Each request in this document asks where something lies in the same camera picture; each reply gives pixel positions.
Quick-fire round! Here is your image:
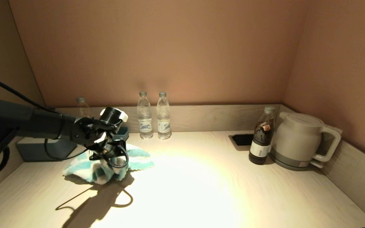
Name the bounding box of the small blue tray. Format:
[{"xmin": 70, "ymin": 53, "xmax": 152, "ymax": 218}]
[{"xmin": 114, "ymin": 126, "xmax": 130, "ymax": 142}]

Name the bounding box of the teal white striped towel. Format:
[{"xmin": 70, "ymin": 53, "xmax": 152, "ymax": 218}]
[{"xmin": 63, "ymin": 143, "xmax": 155, "ymax": 185}]

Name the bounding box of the black recessed power socket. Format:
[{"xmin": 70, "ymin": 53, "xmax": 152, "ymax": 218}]
[{"xmin": 228, "ymin": 134, "xmax": 255, "ymax": 151}]

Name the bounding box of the clear water bottle blue label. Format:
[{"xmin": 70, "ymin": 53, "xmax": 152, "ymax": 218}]
[
  {"xmin": 156, "ymin": 92, "xmax": 172, "ymax": 140},
  {"xmin": 137, "ymin": 92, "xmax": 153, "ymax": 139}
]

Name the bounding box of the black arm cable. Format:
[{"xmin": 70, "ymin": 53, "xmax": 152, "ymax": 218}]
[{"xmin": 0, "ymin": 75, "xmax": 61, "ymax": 115}]

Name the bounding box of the amber tea bottle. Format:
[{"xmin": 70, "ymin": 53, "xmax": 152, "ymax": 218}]
[{"xmin": 76, "ymin": 97, "xmax": 92, "ymax": 118}]

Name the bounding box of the beige electric kettle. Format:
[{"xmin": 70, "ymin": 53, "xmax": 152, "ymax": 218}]
[{"xmin": 271, "ymin": 112, "xmax": 342, "ymax": 165}]

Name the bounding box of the dark liquid bottle white label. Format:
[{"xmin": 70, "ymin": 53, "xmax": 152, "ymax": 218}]
[{"xmin": 248, "ymin": 106, "xmax": 276, "ymax": 165}]

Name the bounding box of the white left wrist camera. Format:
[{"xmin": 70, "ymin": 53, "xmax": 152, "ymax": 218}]
[{"xmin": 99, "ymin": 107, "xmax": 128, "ymax": 125}]

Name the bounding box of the grey kettle base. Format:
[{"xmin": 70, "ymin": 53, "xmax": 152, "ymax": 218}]
[{"xmin": 270, "ymin": 152, "xmax": 325, "ymax": 172}]

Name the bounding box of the black camera cable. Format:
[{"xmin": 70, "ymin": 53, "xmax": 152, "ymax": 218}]
[{"xmin": 44, "ymin": 138, "xmax": 129, "ymax": 169}]

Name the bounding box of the grey-blue tissue box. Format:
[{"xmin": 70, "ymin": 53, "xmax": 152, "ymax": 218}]
[{"xmin": 16, "ymin": 138, "xmax": 78, "ymax": 162}]

